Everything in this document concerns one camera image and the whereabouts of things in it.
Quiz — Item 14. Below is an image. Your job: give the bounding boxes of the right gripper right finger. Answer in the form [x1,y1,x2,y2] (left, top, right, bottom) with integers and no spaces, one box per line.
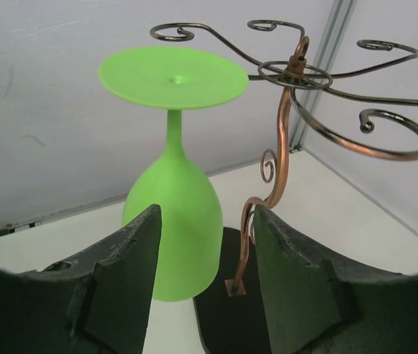
[254,206,418,353]

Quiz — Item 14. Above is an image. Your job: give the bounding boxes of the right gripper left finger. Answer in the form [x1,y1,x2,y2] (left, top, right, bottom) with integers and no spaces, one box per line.
[0,204,162,353]

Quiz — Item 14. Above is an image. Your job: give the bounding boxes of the green plastic wine glass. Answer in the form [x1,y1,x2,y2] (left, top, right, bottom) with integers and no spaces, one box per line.
[98,46,248,302]

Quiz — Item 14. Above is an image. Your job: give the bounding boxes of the copper wire wine glass rack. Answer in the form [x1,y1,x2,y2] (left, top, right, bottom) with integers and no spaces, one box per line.
[150,18,418,354]

